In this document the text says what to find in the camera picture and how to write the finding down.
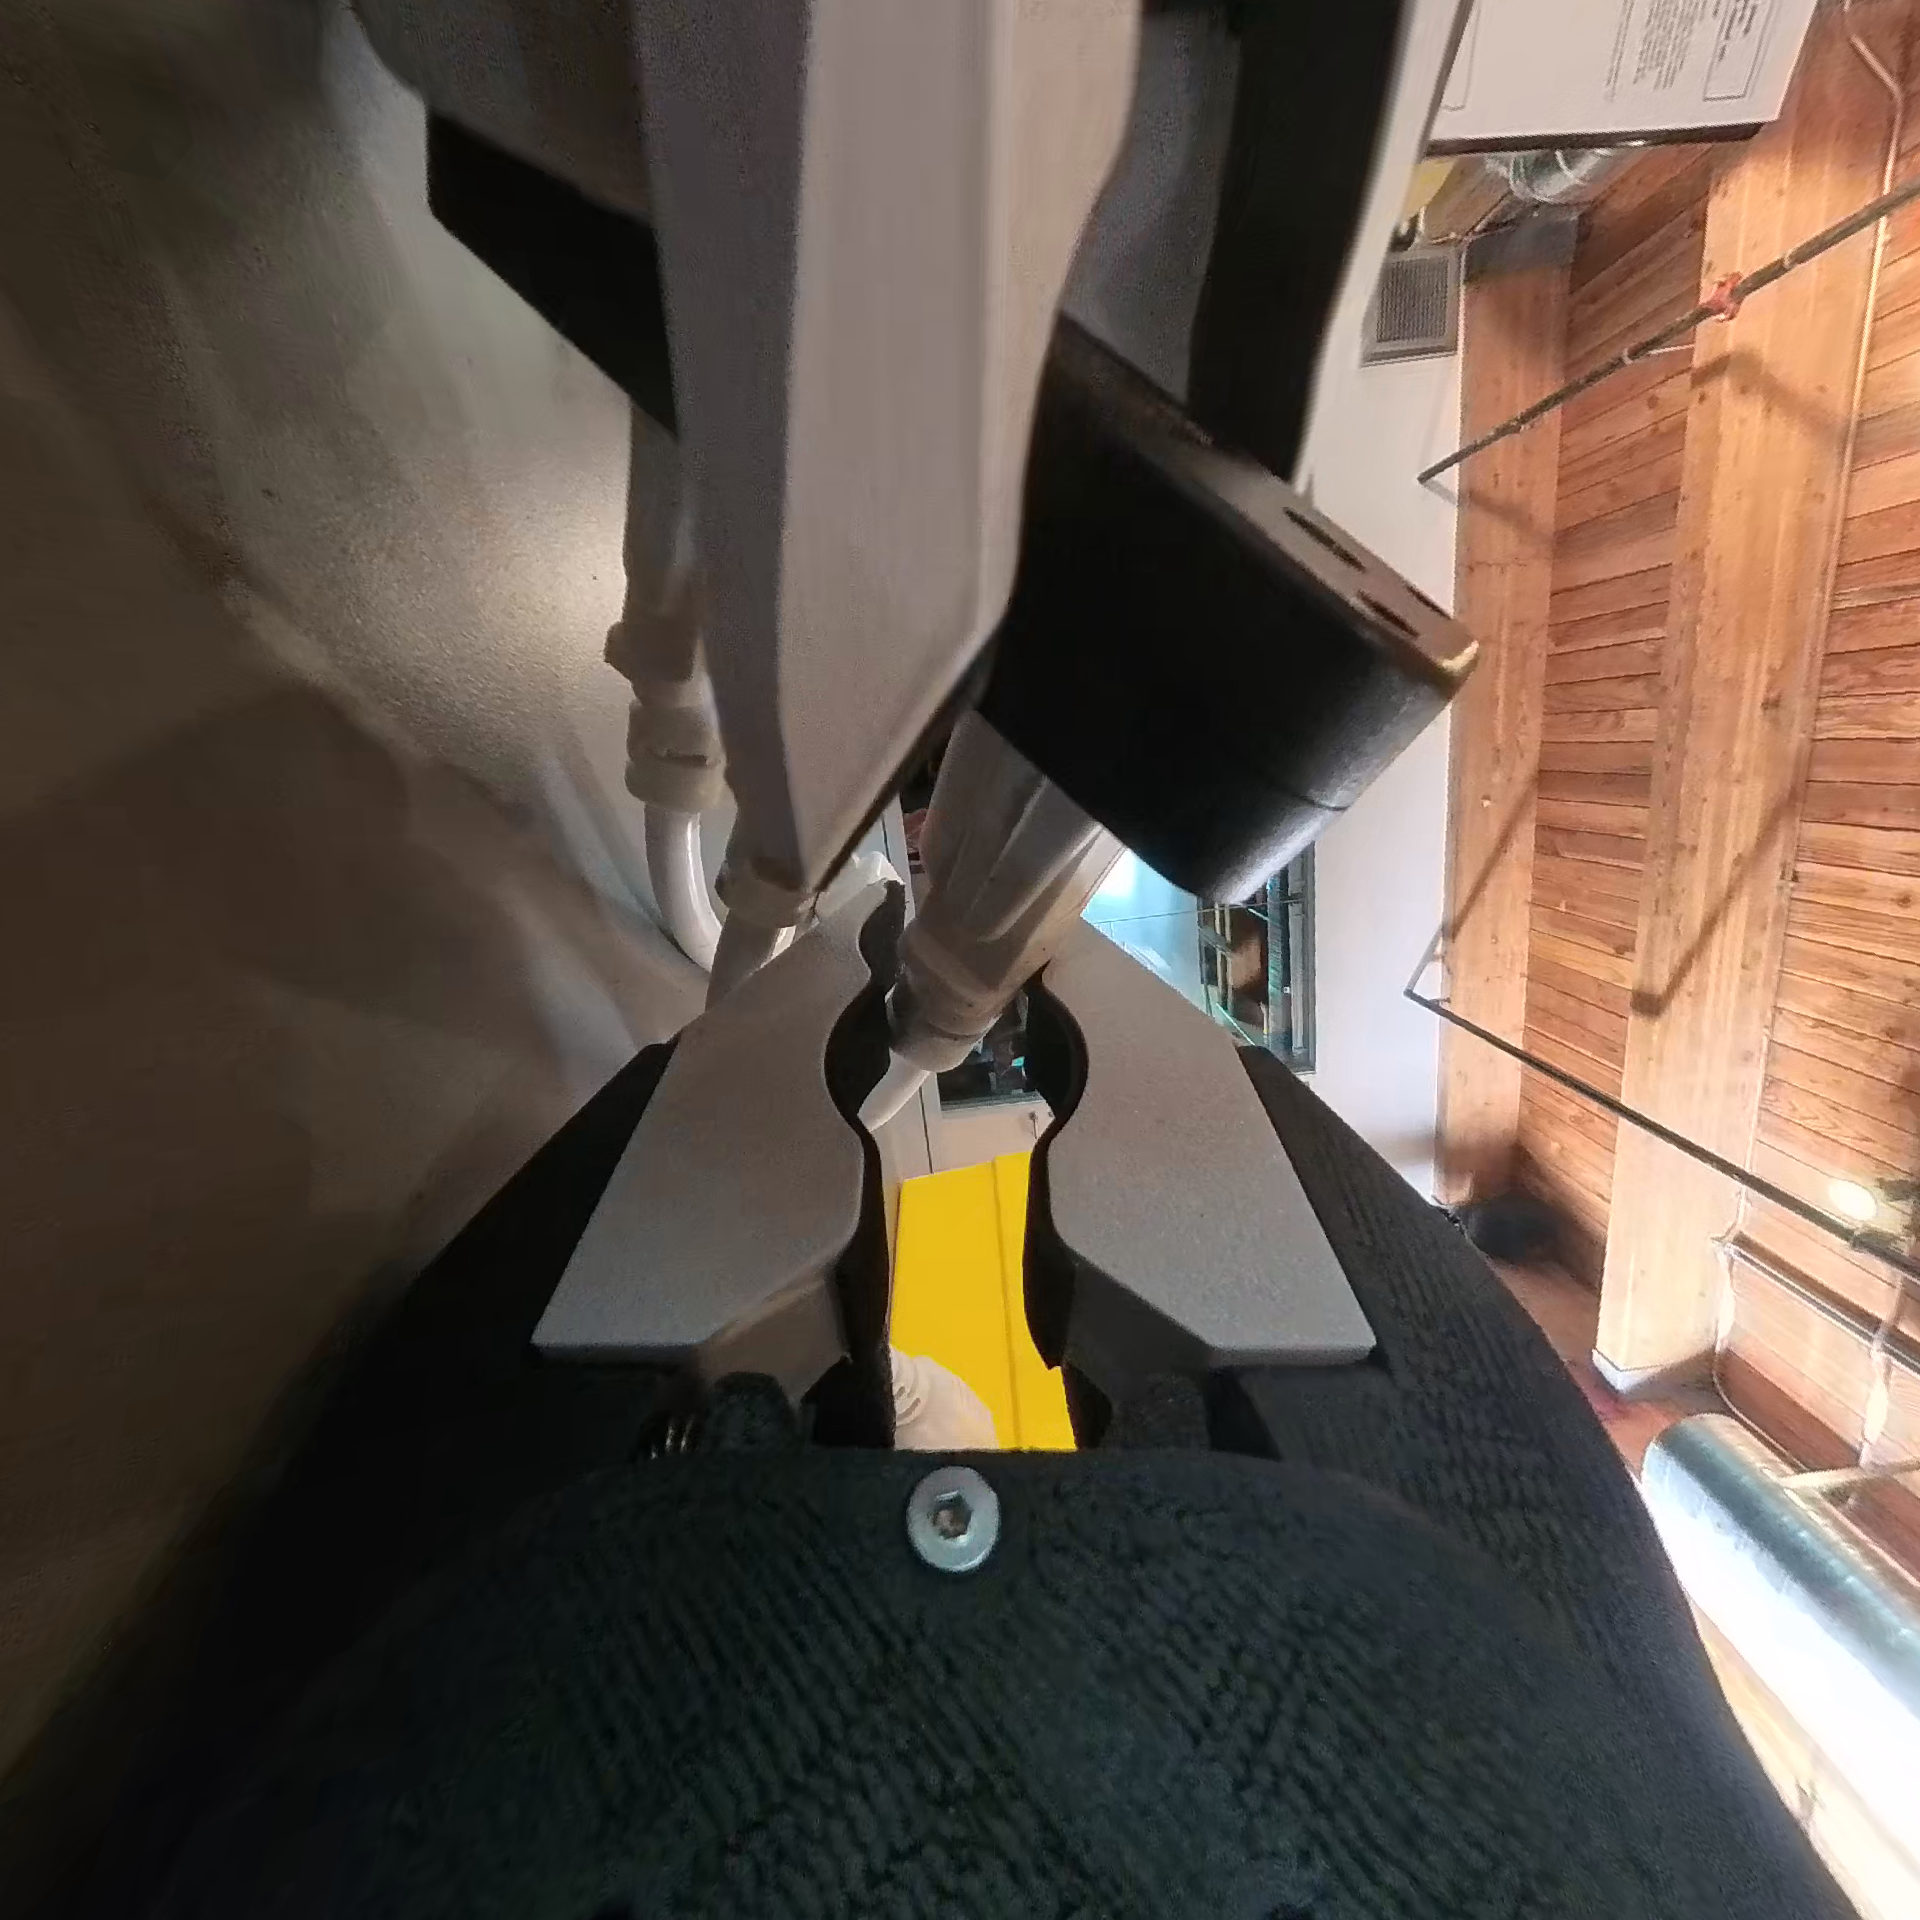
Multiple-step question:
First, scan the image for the silver round duct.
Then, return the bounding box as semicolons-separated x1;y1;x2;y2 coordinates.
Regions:
1634;1411;1920;1846

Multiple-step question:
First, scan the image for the silver flexible duct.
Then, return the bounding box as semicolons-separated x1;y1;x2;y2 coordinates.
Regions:
1476;142;1615;212

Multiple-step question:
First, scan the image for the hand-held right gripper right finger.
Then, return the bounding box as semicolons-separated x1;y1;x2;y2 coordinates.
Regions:
1025;931;1382;1373

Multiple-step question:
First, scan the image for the white power cable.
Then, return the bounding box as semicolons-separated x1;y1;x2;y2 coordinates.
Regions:
855;1035;963;1133
642;802;768;975
703;920;799;1011

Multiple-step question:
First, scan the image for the yellow plastic bin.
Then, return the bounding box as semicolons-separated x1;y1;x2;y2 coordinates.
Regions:
887;1152;1079;1454

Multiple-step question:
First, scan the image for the black power strip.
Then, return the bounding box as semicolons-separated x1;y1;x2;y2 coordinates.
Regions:
983;316;1483;910

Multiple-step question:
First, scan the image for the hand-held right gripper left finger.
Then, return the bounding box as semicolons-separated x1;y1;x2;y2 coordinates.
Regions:
528;883;911;1403

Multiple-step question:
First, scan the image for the glass partition window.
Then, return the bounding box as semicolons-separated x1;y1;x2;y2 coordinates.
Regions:
1089;847;1321;1075

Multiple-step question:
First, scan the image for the black ceiling pipe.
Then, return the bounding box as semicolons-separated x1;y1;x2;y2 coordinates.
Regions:
1418;181;1920;488
1401;920;1920;1278

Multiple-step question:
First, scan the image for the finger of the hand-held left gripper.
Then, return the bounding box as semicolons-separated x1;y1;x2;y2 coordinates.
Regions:
1050;0;1470;488
623;0;1151;894

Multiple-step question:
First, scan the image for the wall air vent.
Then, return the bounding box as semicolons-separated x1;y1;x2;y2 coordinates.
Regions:
1359;246;1470;367

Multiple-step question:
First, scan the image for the white instruction sheet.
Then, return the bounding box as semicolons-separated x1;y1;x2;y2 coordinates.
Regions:
1431;0;1820;154

